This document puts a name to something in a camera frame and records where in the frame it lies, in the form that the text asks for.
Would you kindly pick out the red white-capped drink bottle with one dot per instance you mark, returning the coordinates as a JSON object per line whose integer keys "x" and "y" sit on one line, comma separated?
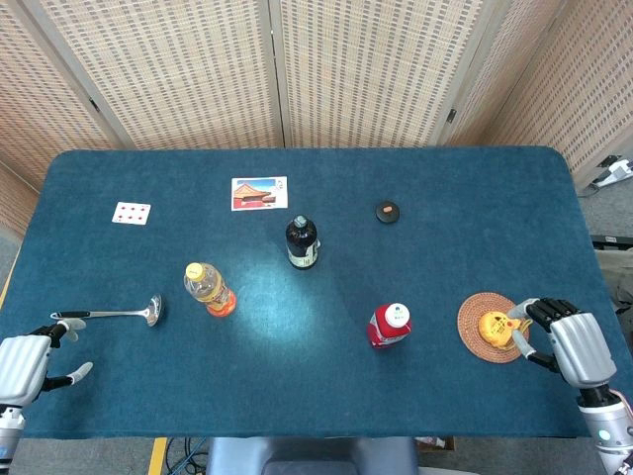
{"x": 388, "y": 326}

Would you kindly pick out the round woven rattan coaster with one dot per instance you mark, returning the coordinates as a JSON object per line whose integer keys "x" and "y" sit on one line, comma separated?
{"x": 472, "y": 321}

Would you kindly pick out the dark glass bottle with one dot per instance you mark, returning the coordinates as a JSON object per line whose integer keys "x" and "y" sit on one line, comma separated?
{"x": 301, "y": 245}

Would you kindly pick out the black metal bar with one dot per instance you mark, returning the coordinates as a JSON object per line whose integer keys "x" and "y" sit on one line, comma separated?
{"x": 613, "y": 241}

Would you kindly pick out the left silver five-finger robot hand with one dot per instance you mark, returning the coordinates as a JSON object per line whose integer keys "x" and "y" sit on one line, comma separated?
{"x": 22, "y": 366}

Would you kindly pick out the woven folding screen panel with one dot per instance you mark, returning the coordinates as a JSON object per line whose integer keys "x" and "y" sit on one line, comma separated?
{"x": 564, "y": 74}
{"x": 376, "y": 74}
{"x": 34, "y": 99}
{"x": 173, "y": 74}

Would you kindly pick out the palace picture postcard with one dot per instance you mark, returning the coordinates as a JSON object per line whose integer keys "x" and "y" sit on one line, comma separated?
{"x": 257, "y": 194}

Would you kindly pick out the grey robot torso base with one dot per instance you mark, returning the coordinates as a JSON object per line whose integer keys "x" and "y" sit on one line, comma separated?
{"x": 311, "y": 457}

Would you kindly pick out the yellow-capped orange tea bottle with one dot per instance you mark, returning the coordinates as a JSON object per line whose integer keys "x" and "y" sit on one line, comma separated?
{"x": 210, "y": 292}

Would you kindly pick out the red-pip playing card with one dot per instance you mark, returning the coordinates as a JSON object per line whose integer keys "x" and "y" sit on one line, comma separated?
{"x": 131, "y": 214}

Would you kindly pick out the beige fabric seat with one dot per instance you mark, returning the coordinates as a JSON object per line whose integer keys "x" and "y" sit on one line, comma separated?
{"x": 618, "y": 277}

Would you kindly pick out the white device on floor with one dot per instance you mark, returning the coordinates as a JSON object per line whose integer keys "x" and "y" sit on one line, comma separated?
{"x": 615, "y": 173}

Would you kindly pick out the black round disc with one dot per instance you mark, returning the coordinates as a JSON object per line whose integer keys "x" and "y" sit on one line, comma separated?
{"x": 387, "y": 212}

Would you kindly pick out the yellow plush charm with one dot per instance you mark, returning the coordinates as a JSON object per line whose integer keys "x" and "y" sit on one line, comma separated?
{"x": 497, "y": 329}

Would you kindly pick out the blue felt tablecloth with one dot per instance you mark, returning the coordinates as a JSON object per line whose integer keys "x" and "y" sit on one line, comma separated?
{"x": 316, "y": 376}

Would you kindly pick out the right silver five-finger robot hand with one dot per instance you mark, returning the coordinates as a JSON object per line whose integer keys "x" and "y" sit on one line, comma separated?
{"x": 583, "y": 346}

